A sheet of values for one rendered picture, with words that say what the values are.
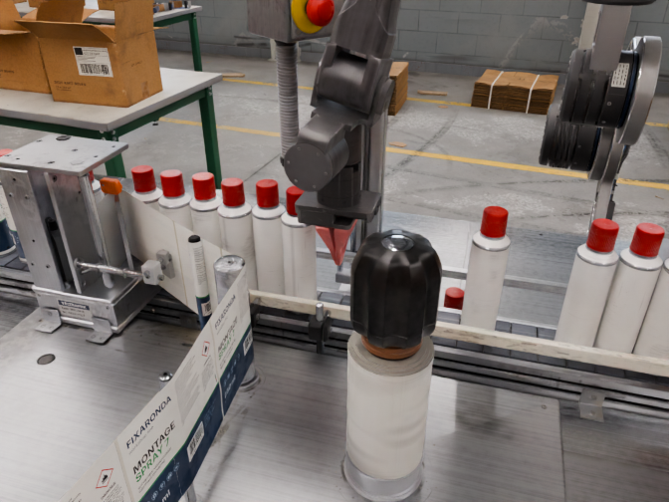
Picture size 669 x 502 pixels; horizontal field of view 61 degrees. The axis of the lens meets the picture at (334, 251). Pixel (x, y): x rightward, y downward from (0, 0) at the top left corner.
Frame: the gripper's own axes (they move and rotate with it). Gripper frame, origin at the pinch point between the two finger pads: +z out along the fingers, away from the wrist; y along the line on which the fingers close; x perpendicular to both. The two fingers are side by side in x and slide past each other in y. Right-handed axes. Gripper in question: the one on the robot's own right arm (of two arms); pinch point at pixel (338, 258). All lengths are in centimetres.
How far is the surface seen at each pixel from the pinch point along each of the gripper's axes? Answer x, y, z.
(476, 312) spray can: 4.1, 19.4, 8.4
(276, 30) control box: 6.5, -10.1, -28.4
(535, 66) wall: 537, 45, 89
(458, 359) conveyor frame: 0.8, 17.8, 14.7
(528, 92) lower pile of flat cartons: 425, 38, 86
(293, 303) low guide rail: 1.5, -7.8, 10.4
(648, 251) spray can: 5.5, 39.0, -4.2
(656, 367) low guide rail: 1.9, 43.3, 10.9
